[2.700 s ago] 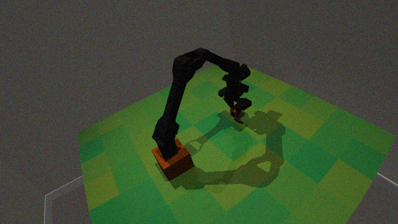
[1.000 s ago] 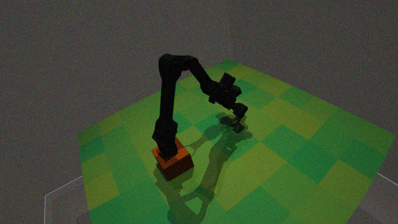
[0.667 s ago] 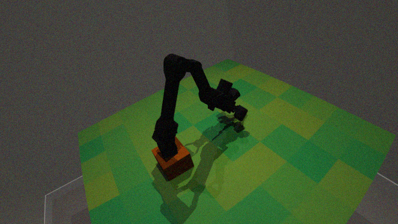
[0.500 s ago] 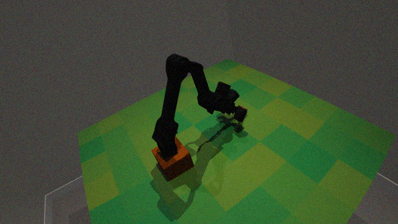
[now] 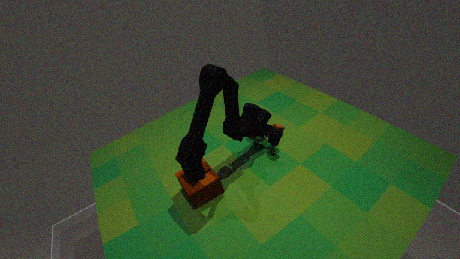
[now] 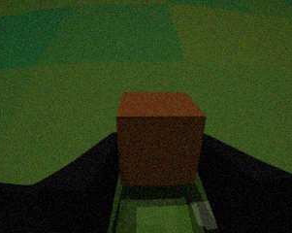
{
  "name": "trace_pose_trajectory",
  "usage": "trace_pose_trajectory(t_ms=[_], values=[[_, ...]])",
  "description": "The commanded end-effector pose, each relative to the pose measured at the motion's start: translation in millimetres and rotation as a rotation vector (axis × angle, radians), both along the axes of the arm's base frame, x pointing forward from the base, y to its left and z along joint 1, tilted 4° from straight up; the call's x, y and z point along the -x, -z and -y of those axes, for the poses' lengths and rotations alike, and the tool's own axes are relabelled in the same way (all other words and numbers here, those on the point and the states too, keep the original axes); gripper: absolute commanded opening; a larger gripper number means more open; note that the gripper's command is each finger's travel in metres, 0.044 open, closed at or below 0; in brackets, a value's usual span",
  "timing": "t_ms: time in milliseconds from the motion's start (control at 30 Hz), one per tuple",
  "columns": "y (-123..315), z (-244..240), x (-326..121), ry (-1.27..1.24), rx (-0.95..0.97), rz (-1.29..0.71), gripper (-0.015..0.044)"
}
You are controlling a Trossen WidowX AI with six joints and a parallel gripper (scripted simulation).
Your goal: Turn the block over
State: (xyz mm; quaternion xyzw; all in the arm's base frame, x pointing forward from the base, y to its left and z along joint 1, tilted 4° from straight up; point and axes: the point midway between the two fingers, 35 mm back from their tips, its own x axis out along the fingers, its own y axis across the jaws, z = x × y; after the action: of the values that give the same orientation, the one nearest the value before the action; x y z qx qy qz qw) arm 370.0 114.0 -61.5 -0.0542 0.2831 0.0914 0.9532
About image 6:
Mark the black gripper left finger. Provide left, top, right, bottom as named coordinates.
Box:
left=0, top=132, right=119, bottom=233

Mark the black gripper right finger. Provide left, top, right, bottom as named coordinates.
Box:
left=197, top=133, right=292, bottom=233

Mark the reddish-brown cube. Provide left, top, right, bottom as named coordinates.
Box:
left=115, top=92, right=207, bottom=186

